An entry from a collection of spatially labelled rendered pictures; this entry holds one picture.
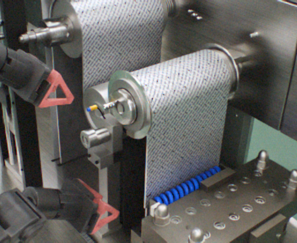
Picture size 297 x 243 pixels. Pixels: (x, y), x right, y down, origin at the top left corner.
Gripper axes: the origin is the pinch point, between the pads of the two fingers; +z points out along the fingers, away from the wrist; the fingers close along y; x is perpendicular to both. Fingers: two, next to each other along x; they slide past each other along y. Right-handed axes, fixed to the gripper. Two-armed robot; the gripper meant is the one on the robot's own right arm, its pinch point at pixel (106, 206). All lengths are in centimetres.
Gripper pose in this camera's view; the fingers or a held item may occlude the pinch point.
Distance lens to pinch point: 100.5
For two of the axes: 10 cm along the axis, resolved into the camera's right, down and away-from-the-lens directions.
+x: 4.3, -8.9, -1.7
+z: 6.5, 1.7, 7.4
